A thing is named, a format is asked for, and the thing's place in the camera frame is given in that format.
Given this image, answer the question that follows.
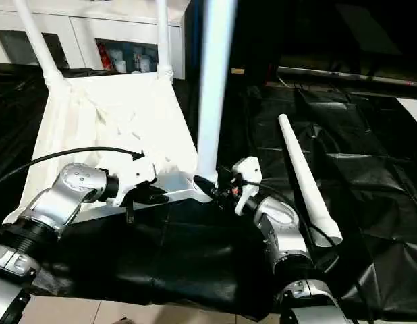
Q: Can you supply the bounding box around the white plastic table leg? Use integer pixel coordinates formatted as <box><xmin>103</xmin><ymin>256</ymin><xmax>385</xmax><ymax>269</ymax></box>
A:
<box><xmin>277</xmin><ymin>113</ymin><xmax>343</xmax><ymax>249</ymax></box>
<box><xmin>157</xmin><ymin>0</ymin><xmax>175</xmax><ymax>84</ymax></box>
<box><xmin>12</xmin><ymin>0</ymin><xmax>66</xmax><ymax>90</ymax></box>
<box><xmin>192</xmin><ymin>0</ymin><xmax>239</xmax><ymax>203</ymax></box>

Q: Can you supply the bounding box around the white plastic table top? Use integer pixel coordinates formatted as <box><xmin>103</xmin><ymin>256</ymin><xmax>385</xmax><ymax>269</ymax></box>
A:
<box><xmin>21</xmin><ymin>70</ymin><xmax>218</xmax><ymax>225</ymax></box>

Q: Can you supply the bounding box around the black plastic mat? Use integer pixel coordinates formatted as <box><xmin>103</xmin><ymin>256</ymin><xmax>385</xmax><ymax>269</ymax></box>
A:
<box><xmin>0</xmin><ymin>62</ymin><xmax>417</xmax><ymax>321</ymax></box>

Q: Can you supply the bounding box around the red bottle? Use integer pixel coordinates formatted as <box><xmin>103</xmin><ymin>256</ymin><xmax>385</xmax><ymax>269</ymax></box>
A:
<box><xmin>97</xmin><ymin>42</ymin><xmax>111</xmax><ymax>70</ymax></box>

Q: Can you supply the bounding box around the long dark metal rod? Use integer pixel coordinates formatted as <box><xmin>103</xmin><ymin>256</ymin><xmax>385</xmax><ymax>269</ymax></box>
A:
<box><xmin>277</xmin><ymin>66</ymin><xmax>417</xmax><ymax>89</ymax></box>

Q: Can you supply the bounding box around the white cabinet with glass doors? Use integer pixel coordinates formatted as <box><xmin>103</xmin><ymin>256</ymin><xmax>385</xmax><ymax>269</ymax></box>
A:
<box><xmin>0</xmin><ymin>0</ymin><xmax>186</xmax><ymax>79</ymax></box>

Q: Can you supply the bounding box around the white flat board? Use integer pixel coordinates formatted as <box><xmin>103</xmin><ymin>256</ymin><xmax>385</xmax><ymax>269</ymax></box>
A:
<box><xmin>395</xmin><ymin>97</ymin><xmax>417</xmax><ymax>131</ymax></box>

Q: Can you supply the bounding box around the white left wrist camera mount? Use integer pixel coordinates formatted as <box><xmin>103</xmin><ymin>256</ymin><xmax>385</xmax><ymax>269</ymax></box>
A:
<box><xmin>95</xmin><ymin>153</ymin><xmax>158</xmax><ymax>207</ymax></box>

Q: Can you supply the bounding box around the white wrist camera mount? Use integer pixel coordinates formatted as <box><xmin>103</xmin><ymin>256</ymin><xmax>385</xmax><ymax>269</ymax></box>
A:
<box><xmin>95</xmin><ymin>153</ymin><xmax>158</xmax><ymax>207</ymax></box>
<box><xmin>231</xmin><ymin>157</ymin><xmax>262</xmax><ymax>215</ymax></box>

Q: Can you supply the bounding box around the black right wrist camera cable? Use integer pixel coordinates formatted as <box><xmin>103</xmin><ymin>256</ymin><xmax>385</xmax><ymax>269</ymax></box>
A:
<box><xmin>233</xmin><ymin>177</ymin><xmax>377</xmax><ymax>324</ymax></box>

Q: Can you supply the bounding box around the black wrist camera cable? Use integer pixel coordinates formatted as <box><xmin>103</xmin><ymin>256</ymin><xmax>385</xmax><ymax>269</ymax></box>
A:
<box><xmin>0</xmin><ymin>146</ymin><xmax>146</xmax><ymax>188</ymax></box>
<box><xmin>233</xmin><ymin>177</ymin><xmax>377</xmax><ymax>324</ymax></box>

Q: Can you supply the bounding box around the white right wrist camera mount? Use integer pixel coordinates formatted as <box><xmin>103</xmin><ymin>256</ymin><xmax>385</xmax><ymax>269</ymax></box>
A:
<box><xmin>231</xmin><ymin>157</ymin><xmax>262</xmax><ymax>215</ymax></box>

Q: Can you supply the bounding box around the black left wrist camera cable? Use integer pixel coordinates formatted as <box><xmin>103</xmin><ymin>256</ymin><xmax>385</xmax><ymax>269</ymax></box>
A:
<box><xmin>0</xmin><ymin>146</ymin><xmax>146</xmax><ymax>188</ymax></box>

